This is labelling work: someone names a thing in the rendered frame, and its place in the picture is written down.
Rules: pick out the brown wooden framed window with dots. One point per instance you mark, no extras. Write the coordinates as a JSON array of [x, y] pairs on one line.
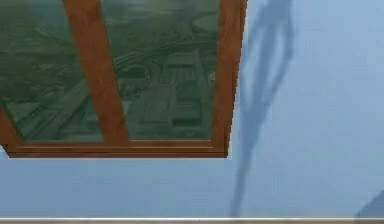
[[96, 73]]

